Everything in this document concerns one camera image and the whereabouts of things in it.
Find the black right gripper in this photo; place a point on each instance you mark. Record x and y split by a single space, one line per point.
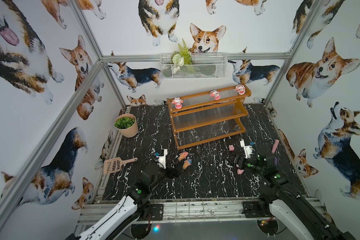
241 163

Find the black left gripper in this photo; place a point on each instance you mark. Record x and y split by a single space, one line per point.
174 167

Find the pink hooded bunny doll figure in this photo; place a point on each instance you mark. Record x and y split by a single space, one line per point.
178 102

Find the pink white bunny doll figure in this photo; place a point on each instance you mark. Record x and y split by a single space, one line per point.
241 89

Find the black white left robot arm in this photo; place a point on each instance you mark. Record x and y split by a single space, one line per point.
134 205

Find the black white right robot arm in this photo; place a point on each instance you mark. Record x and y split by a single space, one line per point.
292 209

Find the blue pink ice cream toy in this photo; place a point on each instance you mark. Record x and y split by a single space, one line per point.
187 163

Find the pink ice cream cone toy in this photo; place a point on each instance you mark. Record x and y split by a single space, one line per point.
183 156

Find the orange wooden two-tier shelf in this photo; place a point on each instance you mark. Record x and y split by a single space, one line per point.
202 119

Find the beige slotted scoop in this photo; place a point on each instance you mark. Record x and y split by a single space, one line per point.
116 165

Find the pink pot with green succulent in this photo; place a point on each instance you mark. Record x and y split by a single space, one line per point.
127 125

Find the artificial fern with white flowers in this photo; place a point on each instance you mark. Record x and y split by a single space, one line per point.
181 57

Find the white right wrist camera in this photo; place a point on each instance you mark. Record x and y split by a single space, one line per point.
248 149

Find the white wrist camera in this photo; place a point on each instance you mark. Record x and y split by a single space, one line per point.
248 149
161 158

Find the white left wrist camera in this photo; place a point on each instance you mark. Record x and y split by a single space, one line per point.
161 158

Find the purple spatula with pink handle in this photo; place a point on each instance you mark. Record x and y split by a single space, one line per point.
274 148

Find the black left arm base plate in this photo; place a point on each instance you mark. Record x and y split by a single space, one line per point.
153 212

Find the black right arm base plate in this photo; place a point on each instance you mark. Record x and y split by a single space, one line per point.
256 209

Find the white wire wall basket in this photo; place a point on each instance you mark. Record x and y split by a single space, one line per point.
205 66

